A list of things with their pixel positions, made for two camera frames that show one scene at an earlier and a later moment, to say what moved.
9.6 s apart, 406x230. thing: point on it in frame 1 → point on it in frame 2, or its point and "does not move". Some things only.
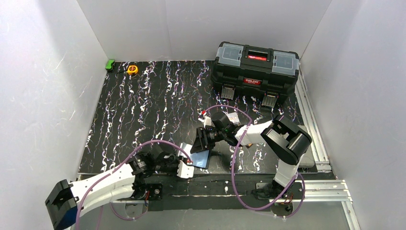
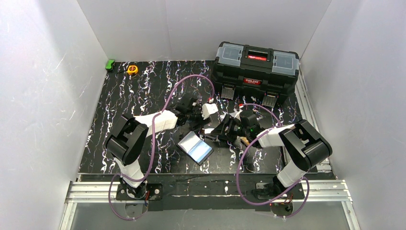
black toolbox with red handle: [255, 73] does not move
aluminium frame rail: [322, 162] does not move
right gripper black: [203, 138] → [224, 129]
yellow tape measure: [132, 69] does not move
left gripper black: [173, 162] → [197, 112]
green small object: [109, 65] does not move
